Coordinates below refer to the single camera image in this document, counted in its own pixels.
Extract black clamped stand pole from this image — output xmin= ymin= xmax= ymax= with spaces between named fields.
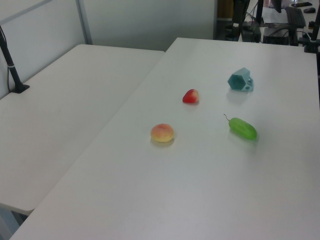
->
xmin=303 ymin=13 xmax=320 ymax=54

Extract red toy strawberry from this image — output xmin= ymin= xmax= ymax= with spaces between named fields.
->
xmin=182 ymin=88 xmax=200 ymax=104

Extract black stand with base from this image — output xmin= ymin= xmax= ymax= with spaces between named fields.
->
xmin=231 ymin=0 xmax=251 ymax=42

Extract orange yellow toy peach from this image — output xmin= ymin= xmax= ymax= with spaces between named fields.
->
xmin=150 ymin=123 xmax=175 ymax=143

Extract black camera stand pole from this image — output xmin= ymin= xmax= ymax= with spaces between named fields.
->
xmin=0 ymin=24 xmax=30 ymax=94

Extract black electronics box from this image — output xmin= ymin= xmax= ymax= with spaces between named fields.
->
xmin=262 ymin=26 xmax=300 ymax=46

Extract green toy pepper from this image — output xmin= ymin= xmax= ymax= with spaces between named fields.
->
xmin=223 ymin=113 xmax=258 ymax=142

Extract white paper sheets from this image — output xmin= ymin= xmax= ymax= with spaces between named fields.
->
xmin=262 ymin=7 xmax=289 ymax=25

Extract grey partition rail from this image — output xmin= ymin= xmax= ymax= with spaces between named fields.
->
xmin=0 ymin=0 xmax=55 ymax=25

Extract grey partition corner post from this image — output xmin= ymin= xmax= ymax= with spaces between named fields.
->
xmin=75 ymin=0 xmax=93 ymax=46

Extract teal hexagonal mug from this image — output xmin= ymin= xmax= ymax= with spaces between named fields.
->
xmin=227 ymin=66 xmax=255 ymax=93

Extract white side table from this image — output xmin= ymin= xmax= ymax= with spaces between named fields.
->
xmin=0 ymin=44 xmax=166 ymax=240

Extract black tripod pole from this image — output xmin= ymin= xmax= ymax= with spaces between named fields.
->
xmin=254 ymin=0 xmax=265 ymax=27

